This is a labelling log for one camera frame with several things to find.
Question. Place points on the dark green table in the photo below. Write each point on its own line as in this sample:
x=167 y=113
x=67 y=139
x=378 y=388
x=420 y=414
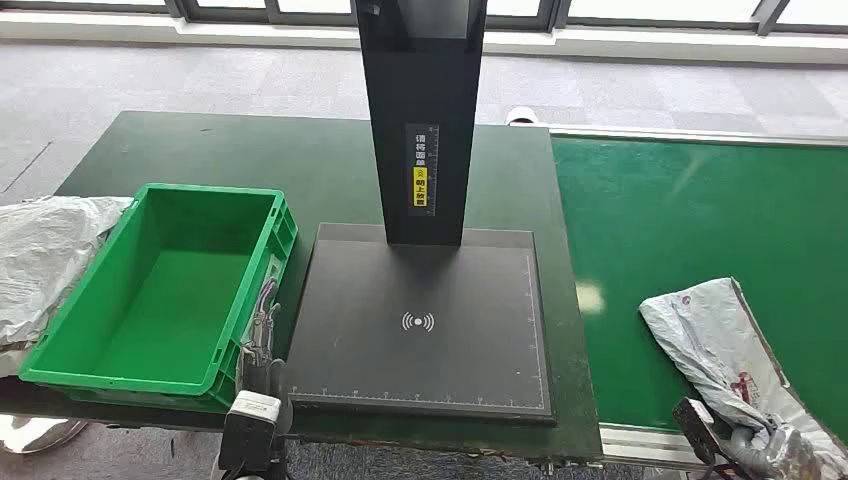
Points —
x=232 y=159

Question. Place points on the dark window frame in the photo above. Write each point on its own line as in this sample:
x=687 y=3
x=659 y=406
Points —
x=767 y=13

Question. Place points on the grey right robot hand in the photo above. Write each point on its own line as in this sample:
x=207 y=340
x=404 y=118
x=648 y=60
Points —
x=775 y=457

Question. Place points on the grey plastic mailer parcel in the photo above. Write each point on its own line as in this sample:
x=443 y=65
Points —
x=715 y=338

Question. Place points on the silver conveyor frame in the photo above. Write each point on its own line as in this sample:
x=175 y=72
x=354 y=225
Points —
x=649 y=444

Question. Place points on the green plastic crate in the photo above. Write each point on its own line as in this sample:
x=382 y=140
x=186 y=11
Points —
x=166 y=305

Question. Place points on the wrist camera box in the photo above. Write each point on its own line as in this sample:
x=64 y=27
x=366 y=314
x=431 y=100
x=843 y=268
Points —
x=248 y=430
x=699 y=427

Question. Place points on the white window sill ledge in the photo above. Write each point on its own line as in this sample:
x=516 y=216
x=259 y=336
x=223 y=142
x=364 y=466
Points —
x=596 y=43

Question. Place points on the black inbound scanner machine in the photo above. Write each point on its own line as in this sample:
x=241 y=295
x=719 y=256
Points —
x=424 y=331

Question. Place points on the crumpled pale grey plastic bag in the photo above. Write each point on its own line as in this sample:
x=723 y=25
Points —
x=40 y=265

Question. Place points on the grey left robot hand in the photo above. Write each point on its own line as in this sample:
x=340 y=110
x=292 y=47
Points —
x=262 y=351

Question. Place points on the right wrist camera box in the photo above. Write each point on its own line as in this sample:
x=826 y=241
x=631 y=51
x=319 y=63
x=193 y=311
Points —
x=699 y=427

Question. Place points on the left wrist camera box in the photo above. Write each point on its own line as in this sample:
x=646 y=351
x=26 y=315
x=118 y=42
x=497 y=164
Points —
x=248 y=430

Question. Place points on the yellow black label sticker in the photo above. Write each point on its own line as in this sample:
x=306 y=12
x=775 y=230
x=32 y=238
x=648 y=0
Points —
x=420 y=185

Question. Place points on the shiny chrome round base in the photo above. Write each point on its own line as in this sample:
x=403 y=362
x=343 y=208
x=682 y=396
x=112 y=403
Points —
x=33 y=434

